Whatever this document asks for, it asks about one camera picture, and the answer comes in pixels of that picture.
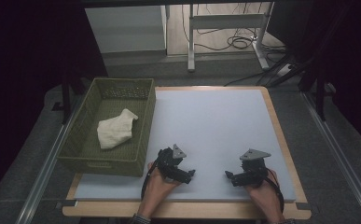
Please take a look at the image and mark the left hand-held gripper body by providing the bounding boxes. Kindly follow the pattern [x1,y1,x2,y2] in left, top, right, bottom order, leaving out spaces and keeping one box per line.
[154,143,191,184]

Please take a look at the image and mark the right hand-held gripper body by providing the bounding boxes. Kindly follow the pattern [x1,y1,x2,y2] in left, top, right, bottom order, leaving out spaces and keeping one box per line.
[235,148,271,189]

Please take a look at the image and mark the cream white towel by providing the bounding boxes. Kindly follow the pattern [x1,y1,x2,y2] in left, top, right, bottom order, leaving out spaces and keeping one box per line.
[96,107,139,150]

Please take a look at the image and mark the green plastic basket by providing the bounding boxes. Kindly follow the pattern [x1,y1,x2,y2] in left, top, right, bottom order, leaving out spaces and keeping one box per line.
[56,77,157,177]

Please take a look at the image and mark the person's right hand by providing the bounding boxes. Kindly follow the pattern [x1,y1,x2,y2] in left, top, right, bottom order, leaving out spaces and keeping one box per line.
[246,169,286,222]

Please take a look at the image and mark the person's left hand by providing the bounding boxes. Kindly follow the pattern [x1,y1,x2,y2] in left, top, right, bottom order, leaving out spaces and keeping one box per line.
[136,164,182,218]

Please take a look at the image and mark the wooden table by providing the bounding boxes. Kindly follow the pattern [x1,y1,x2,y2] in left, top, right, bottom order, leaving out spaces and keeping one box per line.
[62,85,312,220]

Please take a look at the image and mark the black tripod stand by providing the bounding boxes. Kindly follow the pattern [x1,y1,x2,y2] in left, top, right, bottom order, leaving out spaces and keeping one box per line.
[256,50,338,122]

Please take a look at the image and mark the white power strip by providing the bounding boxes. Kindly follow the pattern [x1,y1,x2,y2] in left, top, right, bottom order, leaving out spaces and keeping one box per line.
[275,63,294,77]

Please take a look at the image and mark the black metal stand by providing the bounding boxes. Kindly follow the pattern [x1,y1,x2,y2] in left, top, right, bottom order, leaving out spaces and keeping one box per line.
[51,70,87,125]

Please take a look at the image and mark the white cabinet panel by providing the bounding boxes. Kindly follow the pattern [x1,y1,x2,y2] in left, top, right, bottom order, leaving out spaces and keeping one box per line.
[84,5,168,54]

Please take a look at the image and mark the dark curtain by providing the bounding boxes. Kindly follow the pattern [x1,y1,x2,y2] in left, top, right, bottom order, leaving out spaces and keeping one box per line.
[0,0,108,206]
[266,0,361,153]

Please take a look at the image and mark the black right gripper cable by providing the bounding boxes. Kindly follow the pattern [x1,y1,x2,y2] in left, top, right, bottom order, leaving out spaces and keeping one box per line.
[266,170,285,214]

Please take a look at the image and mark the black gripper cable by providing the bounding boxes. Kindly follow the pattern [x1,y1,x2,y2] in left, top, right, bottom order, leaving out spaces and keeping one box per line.
[266,170,285,214]
[140,161,156,201]

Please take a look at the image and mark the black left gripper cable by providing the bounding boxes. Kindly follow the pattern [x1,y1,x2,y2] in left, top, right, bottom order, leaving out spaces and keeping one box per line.
[140,161,156,201]

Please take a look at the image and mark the aluminium floor rail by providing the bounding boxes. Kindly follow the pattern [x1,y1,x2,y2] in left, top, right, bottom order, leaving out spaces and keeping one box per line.
[14,92,87,224]
[300,91,361,224]

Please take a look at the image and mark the long black floor cable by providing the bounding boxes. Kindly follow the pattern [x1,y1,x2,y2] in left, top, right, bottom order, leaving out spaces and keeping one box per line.
[224,71,266,88]

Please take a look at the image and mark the coiled black floor cables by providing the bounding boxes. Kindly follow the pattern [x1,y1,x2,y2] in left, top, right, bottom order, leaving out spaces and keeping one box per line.
[181,3,287,53]

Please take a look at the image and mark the white metal desk frame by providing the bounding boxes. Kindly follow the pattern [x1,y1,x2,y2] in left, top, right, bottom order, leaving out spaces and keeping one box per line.
[187,2,275,73]

